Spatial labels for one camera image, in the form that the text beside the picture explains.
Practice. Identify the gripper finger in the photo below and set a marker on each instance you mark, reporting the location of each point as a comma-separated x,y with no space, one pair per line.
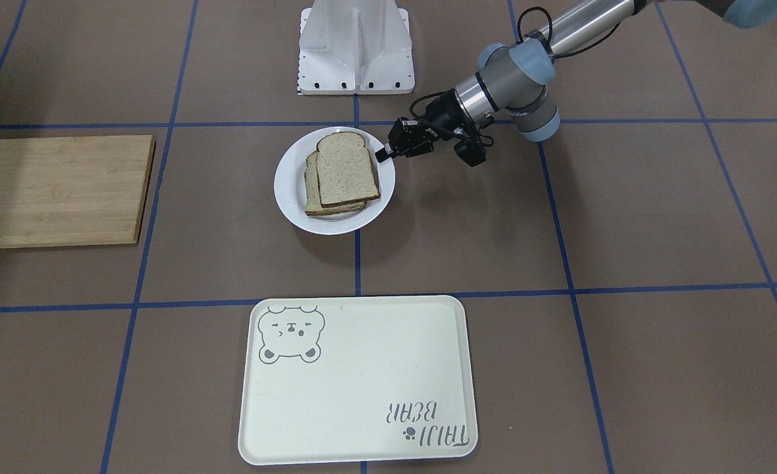
385,154
399,146

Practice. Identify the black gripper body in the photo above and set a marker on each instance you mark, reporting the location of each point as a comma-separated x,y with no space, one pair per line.
442,117

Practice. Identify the bread slice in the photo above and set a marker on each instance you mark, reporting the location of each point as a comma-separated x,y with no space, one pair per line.
313,206
345,172

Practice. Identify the white round plate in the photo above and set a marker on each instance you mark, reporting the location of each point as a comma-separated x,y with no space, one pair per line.
290,190

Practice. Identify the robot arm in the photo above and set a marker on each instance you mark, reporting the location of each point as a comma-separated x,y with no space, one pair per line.
512,78

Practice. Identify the bread slice on plate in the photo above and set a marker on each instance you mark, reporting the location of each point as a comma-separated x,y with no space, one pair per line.
313,206

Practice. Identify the cream bear serving tray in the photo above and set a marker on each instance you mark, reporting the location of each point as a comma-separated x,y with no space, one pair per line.
346,379

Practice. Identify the wooden cutting board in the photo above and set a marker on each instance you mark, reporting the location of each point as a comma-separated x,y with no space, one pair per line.
73,191

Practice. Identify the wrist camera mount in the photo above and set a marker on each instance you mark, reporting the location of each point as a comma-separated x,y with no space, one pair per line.
472,143

